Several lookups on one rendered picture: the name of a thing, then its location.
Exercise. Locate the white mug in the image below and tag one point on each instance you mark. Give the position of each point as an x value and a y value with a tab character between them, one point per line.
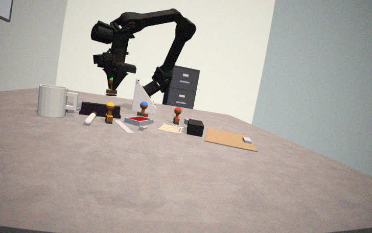
52	101

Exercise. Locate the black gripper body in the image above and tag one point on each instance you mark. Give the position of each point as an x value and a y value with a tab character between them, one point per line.
120	55

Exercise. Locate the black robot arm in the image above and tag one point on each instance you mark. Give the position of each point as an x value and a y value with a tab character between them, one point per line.
132	22

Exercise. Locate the white flat strip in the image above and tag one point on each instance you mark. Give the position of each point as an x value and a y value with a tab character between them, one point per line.
125	128

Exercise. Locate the rubber stamp with blue handle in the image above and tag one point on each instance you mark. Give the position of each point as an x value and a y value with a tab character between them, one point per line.
143	105

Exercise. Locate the cream paper card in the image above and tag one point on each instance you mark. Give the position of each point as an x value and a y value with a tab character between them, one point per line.
170	128

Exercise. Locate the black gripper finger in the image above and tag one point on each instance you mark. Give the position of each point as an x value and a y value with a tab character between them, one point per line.
118	77
109	75

